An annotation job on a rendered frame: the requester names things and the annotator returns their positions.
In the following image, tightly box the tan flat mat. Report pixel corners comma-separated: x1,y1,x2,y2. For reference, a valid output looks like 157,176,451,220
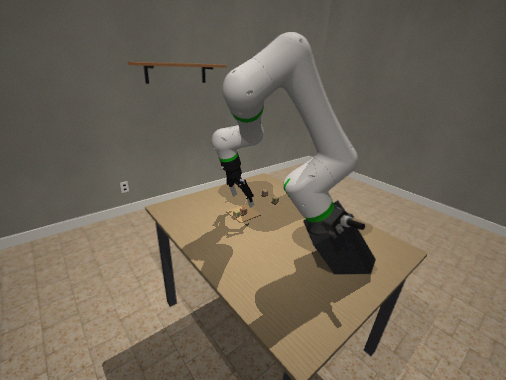
226,204,261,223

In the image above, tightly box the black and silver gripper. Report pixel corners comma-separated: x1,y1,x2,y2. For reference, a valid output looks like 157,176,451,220
226,167,254,208

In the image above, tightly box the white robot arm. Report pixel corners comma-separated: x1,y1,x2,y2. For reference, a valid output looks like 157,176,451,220
211,32,365,239

